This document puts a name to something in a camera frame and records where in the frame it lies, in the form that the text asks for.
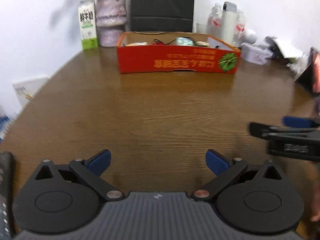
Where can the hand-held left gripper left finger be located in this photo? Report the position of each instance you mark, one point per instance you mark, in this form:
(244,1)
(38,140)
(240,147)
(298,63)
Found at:
(100,161)

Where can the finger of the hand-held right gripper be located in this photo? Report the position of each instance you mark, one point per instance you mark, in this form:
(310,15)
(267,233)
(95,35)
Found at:
(270,131)
(297,122)

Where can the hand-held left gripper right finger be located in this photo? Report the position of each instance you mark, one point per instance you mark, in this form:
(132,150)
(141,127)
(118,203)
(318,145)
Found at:
(217,165)

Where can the red cardboard box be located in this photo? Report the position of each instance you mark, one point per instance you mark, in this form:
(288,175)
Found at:
(175,60)

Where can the brown white plush toy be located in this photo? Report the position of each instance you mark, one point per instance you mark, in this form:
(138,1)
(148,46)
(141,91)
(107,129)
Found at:
(137,44)

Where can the iridescent plastic bag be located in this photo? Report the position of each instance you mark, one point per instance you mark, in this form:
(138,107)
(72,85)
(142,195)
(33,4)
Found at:
(184,41)

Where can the wooden desktop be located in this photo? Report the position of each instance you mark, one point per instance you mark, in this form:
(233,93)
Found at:
(150,110)

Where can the white folded paper sheet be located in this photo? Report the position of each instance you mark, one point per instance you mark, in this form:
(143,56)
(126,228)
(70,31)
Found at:
(287,48)

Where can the white tissue box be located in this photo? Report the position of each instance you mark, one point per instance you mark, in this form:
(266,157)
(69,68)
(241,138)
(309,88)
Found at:
(256,53)

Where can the white round speaker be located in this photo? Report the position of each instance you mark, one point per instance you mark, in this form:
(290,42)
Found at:
(250,36)

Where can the dark keyboard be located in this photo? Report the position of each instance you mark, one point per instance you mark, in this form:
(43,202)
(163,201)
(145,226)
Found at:
(5,192)

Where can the blue white books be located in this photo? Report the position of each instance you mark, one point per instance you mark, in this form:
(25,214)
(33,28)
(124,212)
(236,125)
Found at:
(6,126)

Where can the white booklet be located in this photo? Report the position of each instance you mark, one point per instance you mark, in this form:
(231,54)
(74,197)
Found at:
(27,91)

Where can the clear water bottle red label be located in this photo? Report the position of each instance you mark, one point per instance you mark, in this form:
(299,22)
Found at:
(215,21)
(240,28)

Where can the small yellow white carton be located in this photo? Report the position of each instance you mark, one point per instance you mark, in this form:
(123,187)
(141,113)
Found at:
(202,44)

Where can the white thermos flask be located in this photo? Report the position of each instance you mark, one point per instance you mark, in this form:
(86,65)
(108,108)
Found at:
(229,22)

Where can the clear glass cup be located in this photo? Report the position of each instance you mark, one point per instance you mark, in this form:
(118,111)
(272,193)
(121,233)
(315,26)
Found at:
(201,28)

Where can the white green milk carton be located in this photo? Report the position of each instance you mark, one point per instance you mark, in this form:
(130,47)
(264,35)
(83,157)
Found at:
(87,25)

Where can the purple textured vase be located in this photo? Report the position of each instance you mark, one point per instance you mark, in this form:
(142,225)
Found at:
(111,20)

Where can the black standing frame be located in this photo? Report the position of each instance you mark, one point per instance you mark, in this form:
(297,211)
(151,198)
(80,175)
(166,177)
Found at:
(312,72)

